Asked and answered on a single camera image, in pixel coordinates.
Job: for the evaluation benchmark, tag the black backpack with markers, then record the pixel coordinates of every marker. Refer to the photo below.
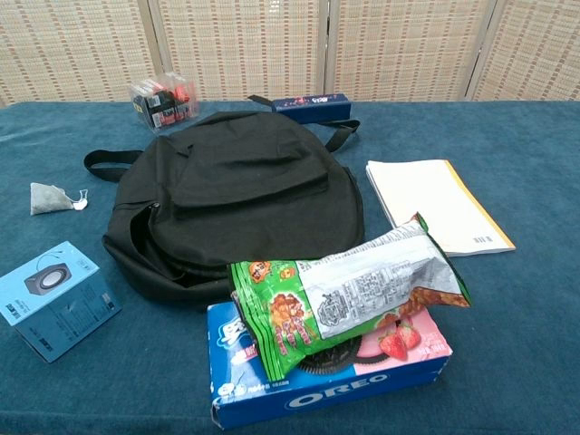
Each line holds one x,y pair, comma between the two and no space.
235,190

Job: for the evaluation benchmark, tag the white book yellow spine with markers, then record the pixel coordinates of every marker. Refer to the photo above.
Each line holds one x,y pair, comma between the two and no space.
435,199

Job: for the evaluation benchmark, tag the green snack bag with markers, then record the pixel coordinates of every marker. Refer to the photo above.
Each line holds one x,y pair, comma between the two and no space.
362,281

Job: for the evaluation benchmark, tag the dark blue long box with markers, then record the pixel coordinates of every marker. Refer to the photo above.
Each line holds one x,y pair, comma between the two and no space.
312,109

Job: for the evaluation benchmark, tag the clear plastic box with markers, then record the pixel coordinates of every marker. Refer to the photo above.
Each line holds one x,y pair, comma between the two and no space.
163,104

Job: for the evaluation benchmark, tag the woven folding screen panel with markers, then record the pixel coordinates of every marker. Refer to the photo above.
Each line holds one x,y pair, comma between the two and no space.
408,45
539,45
240,45
68,45

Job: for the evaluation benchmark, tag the blue pink Oreo box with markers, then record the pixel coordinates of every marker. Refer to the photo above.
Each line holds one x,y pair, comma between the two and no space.
340,394

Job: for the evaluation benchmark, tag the blue table cloth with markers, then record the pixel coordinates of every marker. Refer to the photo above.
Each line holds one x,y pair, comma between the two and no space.
498,340

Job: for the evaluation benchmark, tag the grey tea bag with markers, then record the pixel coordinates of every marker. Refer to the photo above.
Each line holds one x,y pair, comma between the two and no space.
45,199

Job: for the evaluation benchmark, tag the light blue speaker box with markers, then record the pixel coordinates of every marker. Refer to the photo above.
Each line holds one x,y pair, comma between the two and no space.
54,290

